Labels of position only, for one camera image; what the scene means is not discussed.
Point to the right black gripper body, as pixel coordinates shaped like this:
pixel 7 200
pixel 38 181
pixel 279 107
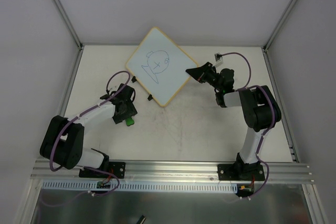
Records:
pixel 205 73

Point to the small black object at bottom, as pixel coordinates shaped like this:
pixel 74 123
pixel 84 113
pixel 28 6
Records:
pixel 141 220

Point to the black whiteboard clip upper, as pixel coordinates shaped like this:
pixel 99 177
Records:
pixel 134 79

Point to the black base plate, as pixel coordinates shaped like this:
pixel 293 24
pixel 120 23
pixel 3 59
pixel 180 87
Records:
pixel 241 172
pixel 115 168

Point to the right aluminium frame post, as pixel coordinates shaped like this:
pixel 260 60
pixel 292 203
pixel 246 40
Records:
pixel 284 16

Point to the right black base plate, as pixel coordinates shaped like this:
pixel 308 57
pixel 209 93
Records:
pixel 241 172

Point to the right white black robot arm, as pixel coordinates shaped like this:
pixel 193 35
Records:
pixel 260 110

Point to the aluminium frame post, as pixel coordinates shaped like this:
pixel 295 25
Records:
pixel 64 16
pixel 284 16

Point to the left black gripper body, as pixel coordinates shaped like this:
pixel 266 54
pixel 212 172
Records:
pixel 126 115

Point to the white whiteboard with yellow frame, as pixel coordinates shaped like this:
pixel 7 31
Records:
pixel 159 65

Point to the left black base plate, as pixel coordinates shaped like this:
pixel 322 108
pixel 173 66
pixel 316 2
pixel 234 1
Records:
pixel 115 168

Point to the green whiteboard eraser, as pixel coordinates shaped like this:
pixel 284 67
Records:
pixel 129 121

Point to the left aluminium frame post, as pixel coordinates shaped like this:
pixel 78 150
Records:
pixel 64 16

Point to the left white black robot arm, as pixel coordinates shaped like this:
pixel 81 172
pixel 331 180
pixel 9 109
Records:
pixel 63 143

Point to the aluminium mounting rail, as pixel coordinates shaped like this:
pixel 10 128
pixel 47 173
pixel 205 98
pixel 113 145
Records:
pixel 185 172

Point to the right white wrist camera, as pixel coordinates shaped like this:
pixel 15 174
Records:
pixel 218 60

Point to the white slotted cable duct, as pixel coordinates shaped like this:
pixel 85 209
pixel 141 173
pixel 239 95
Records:
pixel 222 188

